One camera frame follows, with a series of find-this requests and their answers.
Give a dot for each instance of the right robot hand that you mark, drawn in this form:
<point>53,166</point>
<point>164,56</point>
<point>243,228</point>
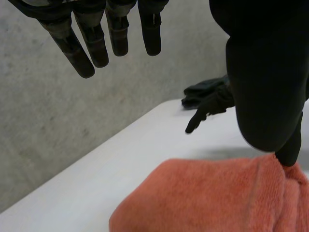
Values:
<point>214,104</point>

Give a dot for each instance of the dark blue cloth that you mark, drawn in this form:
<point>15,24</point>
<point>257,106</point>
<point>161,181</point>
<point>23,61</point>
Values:
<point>196,92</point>

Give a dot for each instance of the coral towel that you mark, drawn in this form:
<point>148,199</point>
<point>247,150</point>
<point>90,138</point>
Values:
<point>205,198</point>

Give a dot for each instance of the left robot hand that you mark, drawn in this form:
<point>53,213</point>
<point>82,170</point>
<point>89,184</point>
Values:
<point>263,84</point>

